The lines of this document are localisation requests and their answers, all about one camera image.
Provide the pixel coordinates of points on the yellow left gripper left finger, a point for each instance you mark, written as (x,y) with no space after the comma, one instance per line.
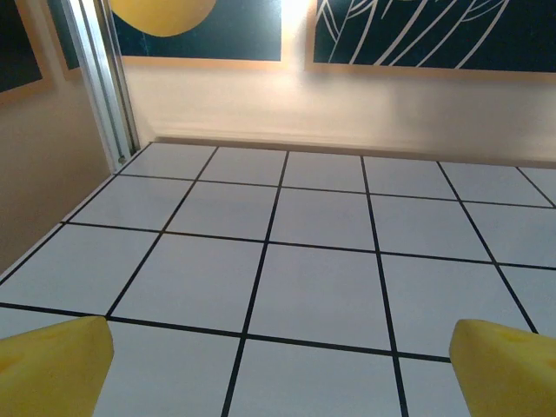
(52,369)

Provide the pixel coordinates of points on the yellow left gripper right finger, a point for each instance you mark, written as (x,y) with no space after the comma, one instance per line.
(508,373)

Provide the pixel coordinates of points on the navy panel with leaf outlines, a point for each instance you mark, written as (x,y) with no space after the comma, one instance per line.
(499,35)

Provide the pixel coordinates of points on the navy panel with yellow oval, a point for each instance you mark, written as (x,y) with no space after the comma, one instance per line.
(217,39)

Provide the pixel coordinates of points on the aluminium corner post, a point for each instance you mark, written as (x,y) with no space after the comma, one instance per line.
(102,65)

